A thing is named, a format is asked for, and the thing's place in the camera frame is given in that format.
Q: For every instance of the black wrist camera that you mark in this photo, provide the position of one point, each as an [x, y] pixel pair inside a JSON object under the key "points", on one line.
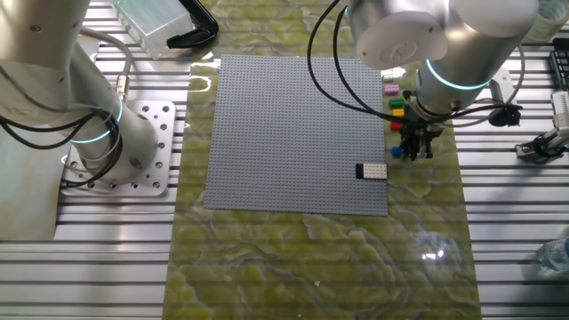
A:
{"points": [[504, 115]]}

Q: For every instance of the long red Lego brick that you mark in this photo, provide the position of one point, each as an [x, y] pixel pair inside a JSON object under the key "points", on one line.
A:
{"points": [[395, 126]]}

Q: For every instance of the green Lego brick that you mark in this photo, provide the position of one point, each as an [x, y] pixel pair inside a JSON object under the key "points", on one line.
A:
{"points": [[396, 103]]}

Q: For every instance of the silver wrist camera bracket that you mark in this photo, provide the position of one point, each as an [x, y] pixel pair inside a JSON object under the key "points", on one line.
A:
{"points": [[500, 86]]}

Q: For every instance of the clear water bottle blue cap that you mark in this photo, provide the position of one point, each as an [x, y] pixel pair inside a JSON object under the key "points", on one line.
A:
{"points": [[555, 255]]}

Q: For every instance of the black Lego plate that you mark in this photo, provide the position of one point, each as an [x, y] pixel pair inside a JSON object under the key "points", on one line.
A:
{"points": [[359, 171]]}

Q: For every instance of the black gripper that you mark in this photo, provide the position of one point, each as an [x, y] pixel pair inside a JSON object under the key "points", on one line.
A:
{"points": [[418, 120]]}

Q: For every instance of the pink Lego brick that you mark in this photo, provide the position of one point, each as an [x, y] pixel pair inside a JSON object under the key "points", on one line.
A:
{"points": [[391, 89]]}

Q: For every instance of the green marble pattern mat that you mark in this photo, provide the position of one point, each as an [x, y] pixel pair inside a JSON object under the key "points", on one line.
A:
{"points": [[289, 266]]}

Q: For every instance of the white Lego plate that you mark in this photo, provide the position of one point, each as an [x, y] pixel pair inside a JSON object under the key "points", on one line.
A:
{"points": [[374, 171]]}

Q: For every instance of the black keyboard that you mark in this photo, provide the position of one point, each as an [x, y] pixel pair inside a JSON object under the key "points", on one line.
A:
{"points": [[561, 62]]}

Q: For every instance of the black C-clamp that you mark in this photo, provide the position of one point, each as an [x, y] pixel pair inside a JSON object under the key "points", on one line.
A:
{"points": [[200, 31]]}

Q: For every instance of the clear tape roll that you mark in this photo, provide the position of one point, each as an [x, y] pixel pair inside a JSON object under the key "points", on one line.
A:
{"points": [[551, 22]]}

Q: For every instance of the silver depth camera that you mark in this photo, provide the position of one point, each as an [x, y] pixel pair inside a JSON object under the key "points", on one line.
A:
{"points": [[561, 111]]}

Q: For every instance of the translucent plastic container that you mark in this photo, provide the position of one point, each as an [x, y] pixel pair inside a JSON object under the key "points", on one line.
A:
{"points": [[155, 24]]}

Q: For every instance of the yellow Lego brick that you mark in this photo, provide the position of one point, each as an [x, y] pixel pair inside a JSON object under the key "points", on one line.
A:
{"points": [[398, 113]]}

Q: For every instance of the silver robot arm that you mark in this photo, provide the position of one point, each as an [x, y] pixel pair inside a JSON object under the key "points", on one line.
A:
{"points": [[444, 35]]}

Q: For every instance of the small white Lego brick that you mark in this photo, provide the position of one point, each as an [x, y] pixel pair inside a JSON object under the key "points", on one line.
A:
{"points": [[388, 77]]}

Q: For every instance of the grey Lego baseplate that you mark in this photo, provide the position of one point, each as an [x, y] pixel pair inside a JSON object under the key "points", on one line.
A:
{"points": [[275, 146]]}

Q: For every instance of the long blue Lego brick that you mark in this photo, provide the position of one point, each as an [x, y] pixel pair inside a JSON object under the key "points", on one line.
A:
{"points": [[396, 151]]}

